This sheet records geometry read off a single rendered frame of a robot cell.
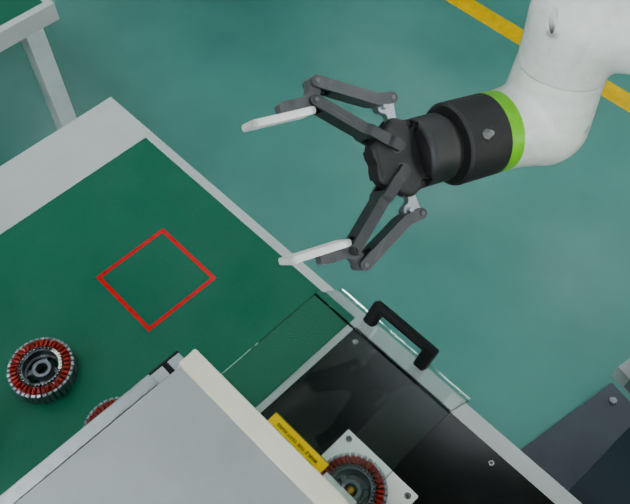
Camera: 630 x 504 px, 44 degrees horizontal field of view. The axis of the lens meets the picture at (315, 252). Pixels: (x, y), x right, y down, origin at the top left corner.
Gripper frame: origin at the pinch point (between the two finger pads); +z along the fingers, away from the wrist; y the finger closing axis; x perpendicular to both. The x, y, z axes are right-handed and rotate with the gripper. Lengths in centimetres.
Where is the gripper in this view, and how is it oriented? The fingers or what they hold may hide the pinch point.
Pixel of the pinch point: (275, 191)
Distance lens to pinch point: 75.9
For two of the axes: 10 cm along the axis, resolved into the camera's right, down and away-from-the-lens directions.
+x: 4.2, -0.2, -9.1
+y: -2.6, -9.6, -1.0
